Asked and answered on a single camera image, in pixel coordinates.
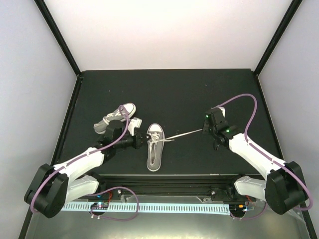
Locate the left black frame post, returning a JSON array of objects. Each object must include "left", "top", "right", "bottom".
[{"left": 34, "top": 0, "right": 81, "bottom": 77}]

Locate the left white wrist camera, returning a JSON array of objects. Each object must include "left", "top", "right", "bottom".
[{"left": 128, "top": 117, "right": 143, "bottom": 135}]

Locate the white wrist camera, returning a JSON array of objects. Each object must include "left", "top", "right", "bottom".
[
  {"left": 218, "top": 107, "right": 226, "bottom": 117},
  {"left": 128, "top": 117, "right": 143, "bottom": 135}
]

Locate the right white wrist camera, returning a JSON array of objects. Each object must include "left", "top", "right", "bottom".
[{"left": 218, "top": 107, "right": 226, "bottom": 117}]

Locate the black frame post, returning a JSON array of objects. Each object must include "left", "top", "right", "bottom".
[
  {"left": 34, "top": 0, "right": 81, "bottom": 77},
  {"left": 254, "top": 0, "right": 303, "bottom": 76}
]

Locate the left small circuit board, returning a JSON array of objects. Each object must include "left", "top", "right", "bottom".
[{"left": 90, "top": 202, "right": 109, "bottom": 210}]

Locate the purple cable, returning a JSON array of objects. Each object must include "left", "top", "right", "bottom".
[
  {"left": 30, "top": 104, "right": 139, "bottom": 221},
  {"left": 216, "top": 93, "right": 314, "bottom": 221}
]

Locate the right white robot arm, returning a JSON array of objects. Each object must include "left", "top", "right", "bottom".
[{"left": 203, "top": 108, "right": 310, "bottom": 215}]

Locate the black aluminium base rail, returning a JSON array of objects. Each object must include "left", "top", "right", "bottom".
[{"left": 99, "top": 175, "right": 255, "bottom": 203}]

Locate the small circuit board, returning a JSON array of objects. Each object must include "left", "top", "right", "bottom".
[
  {"left": 90, "top": 202, "right": 109, "bottom": 210},
  {"left": 235, "top": 204, "right": 247, "bottom": 211}
]

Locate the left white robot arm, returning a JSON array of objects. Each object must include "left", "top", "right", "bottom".
[{"left": 24, "top": 118, "right": 150, "bottom": 218}]

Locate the grey sneaker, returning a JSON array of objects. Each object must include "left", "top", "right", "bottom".
[
  {"left": 93, "top": 103, "right": 137, "bottom": 134},
  {"left": 146, "top": 123, "right": 203, "bottom": 172}
]

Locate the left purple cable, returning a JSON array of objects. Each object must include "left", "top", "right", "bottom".
[{"left": 30, "top": 104, "right": 139, "bottom": 221}]

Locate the white slotted cable duct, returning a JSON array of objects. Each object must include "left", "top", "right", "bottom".
[{"left": 62, "top": 202, "right": 230, "bottom": 216}]

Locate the right small circuit board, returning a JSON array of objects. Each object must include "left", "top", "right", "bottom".
[{"left": 235, "top": 204, "right": 247, "bottom": 211}]

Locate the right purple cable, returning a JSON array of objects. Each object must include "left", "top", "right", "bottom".
[{"left": 216, "top": 93, "right": 314, "bottom": 221}]

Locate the right black frame post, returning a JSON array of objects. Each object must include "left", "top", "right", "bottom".
[{"left": 254, "top": 0, "right": 303, "bottom": 76}]

